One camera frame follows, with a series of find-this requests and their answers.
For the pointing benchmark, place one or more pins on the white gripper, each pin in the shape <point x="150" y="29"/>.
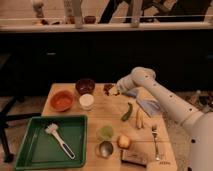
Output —
<point x="125" y="84"/>

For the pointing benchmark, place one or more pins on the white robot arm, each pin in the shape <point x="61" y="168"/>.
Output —
<point x="197" y="124"/>

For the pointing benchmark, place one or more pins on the purple bowl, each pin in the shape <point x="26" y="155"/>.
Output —
<point x="85" y="86"/>

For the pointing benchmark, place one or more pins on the orange bowl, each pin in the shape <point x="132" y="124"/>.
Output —
<point x="62" y="101"/>

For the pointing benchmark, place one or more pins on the brown bowl on shelf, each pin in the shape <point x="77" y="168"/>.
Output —
<point x="89" y="19"/>

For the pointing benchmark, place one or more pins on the blue sponge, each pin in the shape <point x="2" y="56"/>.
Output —
<point x="132" y="93"/>

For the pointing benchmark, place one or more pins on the green chili pepper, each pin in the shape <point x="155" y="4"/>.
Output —
<point x="126" y="116"/>

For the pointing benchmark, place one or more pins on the blue cloth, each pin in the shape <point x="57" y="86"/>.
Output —
<point x="150" y="107"/>

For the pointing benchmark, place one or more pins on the white cup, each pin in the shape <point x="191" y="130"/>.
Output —
<point x="86" y="101"/>

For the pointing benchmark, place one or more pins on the green cup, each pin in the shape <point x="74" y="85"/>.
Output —
<point x="106" y="133"/>

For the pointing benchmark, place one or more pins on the silver fork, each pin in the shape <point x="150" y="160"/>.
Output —
<point x="155" y="134"/>

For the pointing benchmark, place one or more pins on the yellow potato toy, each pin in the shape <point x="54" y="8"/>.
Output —
<point x="123" y="141"/>

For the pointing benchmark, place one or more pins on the metal cup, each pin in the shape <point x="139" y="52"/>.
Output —
<point x="106" y="149"/>

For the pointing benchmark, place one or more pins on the brown sponge block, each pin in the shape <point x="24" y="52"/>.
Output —
<point x="129" y="156"/>

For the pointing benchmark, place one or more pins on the white dish brush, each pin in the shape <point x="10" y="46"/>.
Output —
<point x="52" y="130"/>

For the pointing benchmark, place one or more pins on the green plastic tray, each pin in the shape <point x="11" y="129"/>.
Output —
<point x="40" y="150"/>

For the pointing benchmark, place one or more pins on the black office chair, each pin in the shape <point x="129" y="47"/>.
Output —
<point x="4" y="119"/>

